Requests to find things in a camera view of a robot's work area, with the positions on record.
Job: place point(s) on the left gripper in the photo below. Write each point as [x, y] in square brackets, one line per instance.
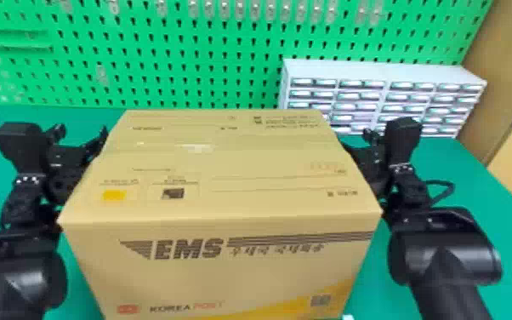
[65, 170]

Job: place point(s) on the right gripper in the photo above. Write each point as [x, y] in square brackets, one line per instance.
[374, 165]

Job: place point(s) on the cardboard box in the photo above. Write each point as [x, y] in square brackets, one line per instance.
[220, 201]

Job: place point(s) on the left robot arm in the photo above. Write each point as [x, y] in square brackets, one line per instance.
[12, 272]

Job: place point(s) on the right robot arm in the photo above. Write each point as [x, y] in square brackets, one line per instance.
[443, 263]

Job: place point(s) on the white drawer cabinet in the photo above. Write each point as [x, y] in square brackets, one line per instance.
[372, 76]

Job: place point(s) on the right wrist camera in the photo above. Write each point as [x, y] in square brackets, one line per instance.
[402, 138]

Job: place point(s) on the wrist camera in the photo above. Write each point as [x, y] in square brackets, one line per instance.
[402, 138]
[17, 145]

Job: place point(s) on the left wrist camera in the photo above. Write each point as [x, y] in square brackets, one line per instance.
[17, 145]

